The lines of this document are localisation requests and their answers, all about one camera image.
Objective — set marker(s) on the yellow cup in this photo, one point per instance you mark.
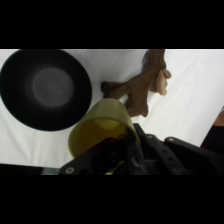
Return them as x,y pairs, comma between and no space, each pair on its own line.
100,128

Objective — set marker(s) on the black bowl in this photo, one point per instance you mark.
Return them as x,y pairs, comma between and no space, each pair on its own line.
45,89

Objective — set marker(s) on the brown plush toy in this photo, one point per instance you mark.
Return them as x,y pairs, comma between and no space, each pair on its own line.
140,85

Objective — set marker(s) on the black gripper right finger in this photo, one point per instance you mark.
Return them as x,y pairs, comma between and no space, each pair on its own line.
176,156

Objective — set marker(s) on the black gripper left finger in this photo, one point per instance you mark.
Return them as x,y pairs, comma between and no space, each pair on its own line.
106,158

